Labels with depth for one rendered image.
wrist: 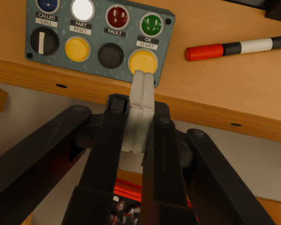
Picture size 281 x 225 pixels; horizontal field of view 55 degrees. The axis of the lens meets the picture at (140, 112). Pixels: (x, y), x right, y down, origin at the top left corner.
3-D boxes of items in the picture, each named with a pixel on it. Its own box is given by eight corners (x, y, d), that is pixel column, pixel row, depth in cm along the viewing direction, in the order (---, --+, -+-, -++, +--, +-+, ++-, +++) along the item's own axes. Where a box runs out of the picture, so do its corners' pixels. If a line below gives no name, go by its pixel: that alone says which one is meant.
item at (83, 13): (92, 23, 27) (91, 16, 26) (71, 18, 27) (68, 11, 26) (96, 7, 28) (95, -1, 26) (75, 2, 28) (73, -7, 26)
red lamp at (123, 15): (126, 31, 28) (126, 24, 26) (105, 26, 28) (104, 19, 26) (129, 14, 28) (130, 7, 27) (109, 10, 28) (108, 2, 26)
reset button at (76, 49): (88, 61, 29) (85, 64, 28) (65, 57, 29) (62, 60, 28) (91, 39, 28) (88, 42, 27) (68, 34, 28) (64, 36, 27)
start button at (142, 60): (152, 78, 30) (153, 81, 29) (127, 72, 30) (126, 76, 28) (159, 52, 28) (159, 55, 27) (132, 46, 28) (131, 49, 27)
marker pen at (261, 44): (282, 38, 34) (291, 32, 33) (285, 50, 34) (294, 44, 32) (183, 51, 33) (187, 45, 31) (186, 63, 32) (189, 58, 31)
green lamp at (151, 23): (159, 39, 28) (161, 32, 27) (138, 34, 28) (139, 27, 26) (162, 22, 28) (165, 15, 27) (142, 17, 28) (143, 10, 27)
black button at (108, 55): (119, 68, 29) (118, 72, 28) (98, 64, 29) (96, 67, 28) (124, 47, 28) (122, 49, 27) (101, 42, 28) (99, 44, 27)
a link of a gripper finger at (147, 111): (141, 108, 15) (154, 111, 15) (144, 71, 21) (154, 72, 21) (130, 153, 16) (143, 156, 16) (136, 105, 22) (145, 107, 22)
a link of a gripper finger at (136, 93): (130, 153, 16) (118, 151, 16) (136, 105, 22) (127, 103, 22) (141, 108, 15) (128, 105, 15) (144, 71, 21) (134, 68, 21)
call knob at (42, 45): (56, 56, 29) (52, 58, 28) (32, 50, 29) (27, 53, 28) (58, 31, 28) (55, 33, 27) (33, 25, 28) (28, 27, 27)
